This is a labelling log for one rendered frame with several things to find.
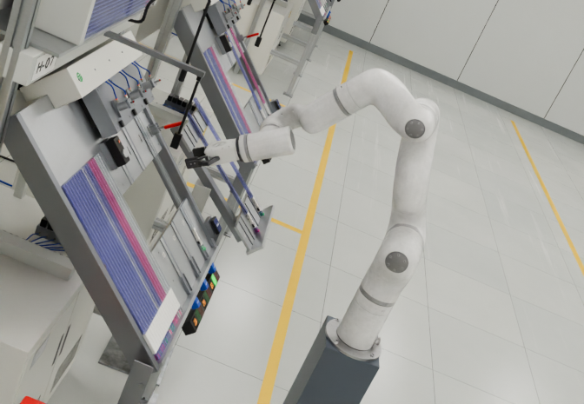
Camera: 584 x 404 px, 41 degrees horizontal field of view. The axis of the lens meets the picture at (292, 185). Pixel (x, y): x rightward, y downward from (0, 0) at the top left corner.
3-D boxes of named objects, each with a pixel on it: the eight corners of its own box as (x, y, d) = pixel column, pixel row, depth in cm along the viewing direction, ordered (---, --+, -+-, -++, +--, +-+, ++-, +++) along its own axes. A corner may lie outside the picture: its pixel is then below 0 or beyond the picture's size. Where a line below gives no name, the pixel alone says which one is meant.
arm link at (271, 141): (248, 127, 233) (245, 143, 225) (290, 118, 230) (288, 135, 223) (256, 149, 238) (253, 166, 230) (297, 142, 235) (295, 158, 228)
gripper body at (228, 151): (243, 131, 235) (209, 138, 237) (237, 142, 226) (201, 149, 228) (249, 154, 238) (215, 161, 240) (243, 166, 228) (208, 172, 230)
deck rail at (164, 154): (201, 252, 258) (217, 247, 257) (199, 254, 256) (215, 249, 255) (102, 56, 237) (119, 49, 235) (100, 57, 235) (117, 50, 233)
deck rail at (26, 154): (138, 373, 195) (160, 367, 194) (136, 378, 194) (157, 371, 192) (-3, 122, 174) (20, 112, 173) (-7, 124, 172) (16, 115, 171)
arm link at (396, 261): (398, 294, 240) (432, 232, 231) (388, 322, 223) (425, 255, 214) (363, 276, 242) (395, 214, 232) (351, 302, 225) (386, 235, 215)
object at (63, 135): (149, 153, 245) (162, 148, 244) (68, 245, 184) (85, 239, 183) (101, 57, 235) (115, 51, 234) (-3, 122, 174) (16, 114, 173)
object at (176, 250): (205, 249, 255) (214, 247, 254) (145, 367, 194) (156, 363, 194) (180, 200, 250) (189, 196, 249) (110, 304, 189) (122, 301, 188)
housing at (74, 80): (103, 71, 236) (143, 54, 233) (35, 117, 191) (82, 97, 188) (91, 47, 234) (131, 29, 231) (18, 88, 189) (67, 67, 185)
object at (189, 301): (200, 254, 256) (219, 248, 254) (139, 374, 195) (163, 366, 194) (198, 252, 256) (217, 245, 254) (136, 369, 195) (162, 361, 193)
